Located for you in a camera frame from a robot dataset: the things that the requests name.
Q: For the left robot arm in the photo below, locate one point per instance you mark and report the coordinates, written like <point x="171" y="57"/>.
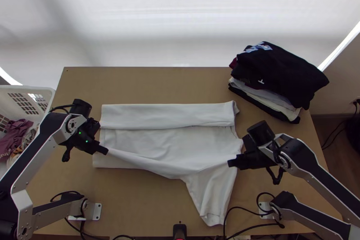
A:
<point x="47" y="127"/>

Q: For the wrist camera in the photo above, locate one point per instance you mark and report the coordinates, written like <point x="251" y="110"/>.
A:
<point x="92" y="126"/>
<point x="249" y="143"/>

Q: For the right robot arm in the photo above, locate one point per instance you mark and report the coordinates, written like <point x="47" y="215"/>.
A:
<point x="309" y="166"/>

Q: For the white t-shirt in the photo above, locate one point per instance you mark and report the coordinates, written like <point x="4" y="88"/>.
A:
<point x="168" y="144"/>

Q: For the heap of clothes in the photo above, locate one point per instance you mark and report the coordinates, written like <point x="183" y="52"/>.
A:
<point x="14" y="133"/>

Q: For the white laundry basket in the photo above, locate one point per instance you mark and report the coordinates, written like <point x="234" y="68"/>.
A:
<point x="25" y="102"/>

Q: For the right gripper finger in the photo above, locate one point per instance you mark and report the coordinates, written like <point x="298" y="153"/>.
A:
<point x="233" y="163"/>

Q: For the pile of folded clothes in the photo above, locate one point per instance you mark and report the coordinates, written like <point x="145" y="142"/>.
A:
<point x="281" y="74"/>

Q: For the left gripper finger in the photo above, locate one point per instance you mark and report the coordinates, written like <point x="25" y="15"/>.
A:
<point x="102" y="150"/>

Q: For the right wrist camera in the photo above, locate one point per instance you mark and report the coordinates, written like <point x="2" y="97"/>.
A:
<point x="249" y="143"/>

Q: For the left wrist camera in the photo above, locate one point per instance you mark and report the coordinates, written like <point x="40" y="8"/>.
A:
<point x="92" y="126"/>

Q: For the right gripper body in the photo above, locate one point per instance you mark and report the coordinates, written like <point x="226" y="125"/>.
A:
<point x="254" y="159"/>

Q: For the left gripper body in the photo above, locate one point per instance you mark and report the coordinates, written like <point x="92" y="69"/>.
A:
<point x="94" y="147"/>

